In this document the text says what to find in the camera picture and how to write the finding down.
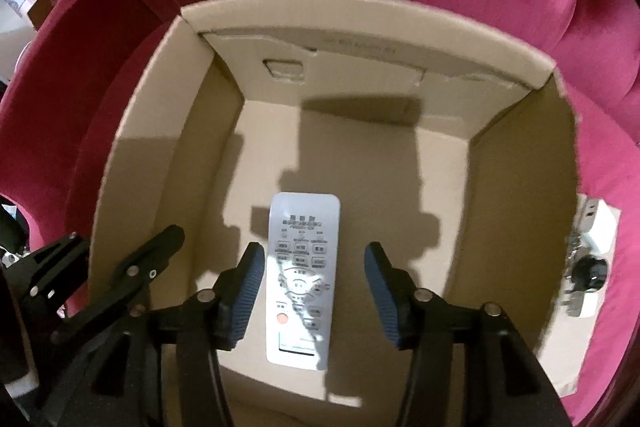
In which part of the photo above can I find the cardboard box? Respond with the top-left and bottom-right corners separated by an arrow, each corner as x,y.
89,0 -> 585,427

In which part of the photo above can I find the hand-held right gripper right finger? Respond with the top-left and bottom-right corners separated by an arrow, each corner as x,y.
365,243 -> 568,427

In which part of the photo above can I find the metal carabiner keychain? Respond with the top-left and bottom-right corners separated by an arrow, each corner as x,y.
562,234 -> 608,318

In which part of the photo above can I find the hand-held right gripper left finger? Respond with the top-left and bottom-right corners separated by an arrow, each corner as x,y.
60,243 -> 265,427

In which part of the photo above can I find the white plug adapter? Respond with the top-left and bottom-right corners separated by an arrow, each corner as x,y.
580,198 -> 603,233

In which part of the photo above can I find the white paper sheet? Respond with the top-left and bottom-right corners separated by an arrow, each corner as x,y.
565,194 -> 622,319

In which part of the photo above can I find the white remote control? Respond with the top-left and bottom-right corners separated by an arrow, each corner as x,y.
266,192 -> 342,372

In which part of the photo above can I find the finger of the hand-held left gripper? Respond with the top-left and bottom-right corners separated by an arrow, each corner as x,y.
17,233 -> 91,323
49,226 -> 185,348

